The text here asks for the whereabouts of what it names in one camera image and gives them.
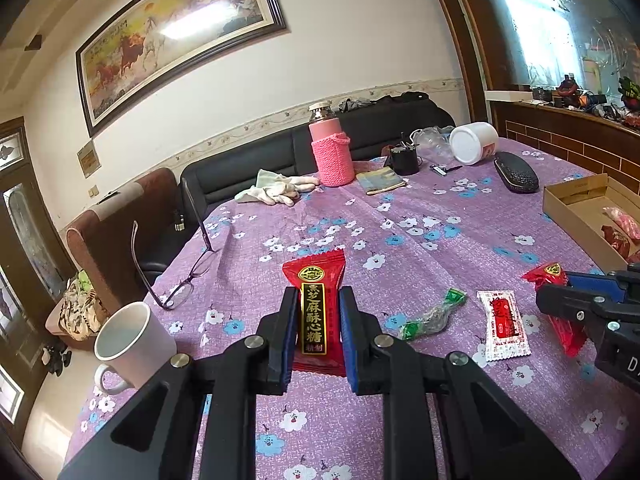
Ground pink marshmallow packet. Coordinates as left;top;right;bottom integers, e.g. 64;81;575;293
603;206;640;244

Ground clear green candy wrapper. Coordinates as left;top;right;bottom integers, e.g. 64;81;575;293
398;288;468;341

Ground dark red snack packet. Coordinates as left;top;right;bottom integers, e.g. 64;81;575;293
601;224;631;261

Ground red white jerky sachet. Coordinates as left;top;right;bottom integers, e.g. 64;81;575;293
477;290;530;362

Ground cardboard tray box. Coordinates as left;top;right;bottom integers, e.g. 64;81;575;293
542;174;639;273

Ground eyeglasses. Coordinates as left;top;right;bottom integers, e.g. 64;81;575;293
129;177;216;311

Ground white ceramic mug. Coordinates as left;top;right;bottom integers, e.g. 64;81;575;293
94;301;177;396

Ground purple floral tablecloth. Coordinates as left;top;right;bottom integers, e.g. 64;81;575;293
64;136;640;480

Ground black glasses case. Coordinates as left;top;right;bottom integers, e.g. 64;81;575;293
494;152;539;194

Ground white plastic jar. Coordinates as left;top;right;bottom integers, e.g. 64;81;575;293
449;122;499;166

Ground brown chair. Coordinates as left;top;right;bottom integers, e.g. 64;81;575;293
64;168;177;313

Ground white cloth gloves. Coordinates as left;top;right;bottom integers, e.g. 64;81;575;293
234;169;320;207

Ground clear glass jar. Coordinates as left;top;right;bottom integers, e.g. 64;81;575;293
409;126;454;167

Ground small black cup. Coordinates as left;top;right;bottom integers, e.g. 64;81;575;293
388;143;420;177

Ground black sofa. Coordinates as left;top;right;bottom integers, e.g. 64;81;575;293
177;92;454;226

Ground folded notebook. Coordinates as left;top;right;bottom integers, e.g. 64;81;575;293
356;167;407;196

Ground pink knitted thermos bottle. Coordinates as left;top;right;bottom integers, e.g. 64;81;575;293
308;101;355;188

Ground brown wooden cabinet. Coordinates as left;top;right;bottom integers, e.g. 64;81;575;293
439;0;639;192

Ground framed horse painting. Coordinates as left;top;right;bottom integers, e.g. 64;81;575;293
75;0;286;136

